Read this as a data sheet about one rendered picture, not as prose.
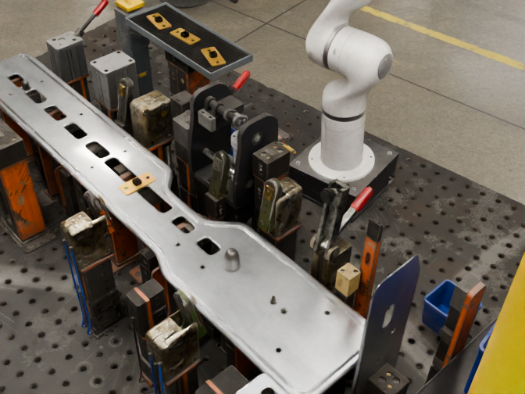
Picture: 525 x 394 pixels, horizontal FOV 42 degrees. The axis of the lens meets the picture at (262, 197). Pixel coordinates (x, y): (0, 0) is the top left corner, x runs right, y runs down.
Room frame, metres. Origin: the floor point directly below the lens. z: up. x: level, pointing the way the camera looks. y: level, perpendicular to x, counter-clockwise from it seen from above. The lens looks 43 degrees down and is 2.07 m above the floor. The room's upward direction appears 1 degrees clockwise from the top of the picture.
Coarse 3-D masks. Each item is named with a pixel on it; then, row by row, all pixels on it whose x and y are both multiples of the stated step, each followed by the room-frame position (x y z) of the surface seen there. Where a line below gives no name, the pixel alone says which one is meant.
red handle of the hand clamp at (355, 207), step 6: (360, 192) 1.03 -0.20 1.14; (366, 192) 1.02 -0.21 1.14; (372, 192) 1.03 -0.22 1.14; (360, 198) 1.02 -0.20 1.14; (366, 198) 1.02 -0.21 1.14; (354, 204) 1.01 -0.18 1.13; (360, 204) 1.01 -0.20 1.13; (348, 210) 1.00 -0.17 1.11; (354, 210) 1.00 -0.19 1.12; (348, 216) 0.99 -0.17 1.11; (354, 216) 1.00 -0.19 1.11; (342, 222) 0.98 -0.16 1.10; (348, 222) 0.99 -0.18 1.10; (342, 228) 0.97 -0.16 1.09; (324, 240) 0.96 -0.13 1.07; (324, 246) 0.95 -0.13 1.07
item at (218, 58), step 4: (204, 48) 1.53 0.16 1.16; (208, 48) 1.53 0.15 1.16; (212, 48) 1.53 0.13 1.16; (204, 52) 1.51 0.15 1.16; (208, 52) 1.52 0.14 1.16; (212, 52) 1.50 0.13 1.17; (216, 52) 1.52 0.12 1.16; (208, 56) 1.50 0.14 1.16; (212, 56) 1.49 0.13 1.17; (216, 56) 1.50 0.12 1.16; (220, 56) 1.50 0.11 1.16; (208, 60) 1.48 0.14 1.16; (212, 60) 1.48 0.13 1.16; (216, 60) 1.48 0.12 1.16; (220, 60) 1.48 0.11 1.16; (224, 60) 1.48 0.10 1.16; (212, 64) 1.46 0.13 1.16; (216, 64) 1.46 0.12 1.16; (220, 64) 1.46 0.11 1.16
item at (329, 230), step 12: (336, 180) 0.98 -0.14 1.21; (324, 192) 0.95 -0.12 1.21; (336, 192) 0.95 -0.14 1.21; (348, 192) 0.96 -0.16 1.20; (324, 204) 0.97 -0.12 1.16; (336, 204) 0.96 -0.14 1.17; (324, 216) 0.96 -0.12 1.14; (336, 216) 0.94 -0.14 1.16; (324, 228) 0.96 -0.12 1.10; (336, 228) 0.94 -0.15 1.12; (336, 240) 0.95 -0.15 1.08
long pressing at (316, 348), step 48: (0, 96) 1.54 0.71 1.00; (48, 96) 1.54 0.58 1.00; (48, 144) 1.34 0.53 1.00; (144, 240) 1.02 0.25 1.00; (192, 240) 1.02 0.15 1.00; (240, 240) 1.02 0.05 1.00; (192, 288) 0.89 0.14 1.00; (240, 288) 0.89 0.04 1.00; (288, 288) 0.89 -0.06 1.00; (240, 336) 0.77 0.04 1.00; (288, 336) 0.78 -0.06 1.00; (336, 336) 0.78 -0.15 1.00; (288, 384) 0.67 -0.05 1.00
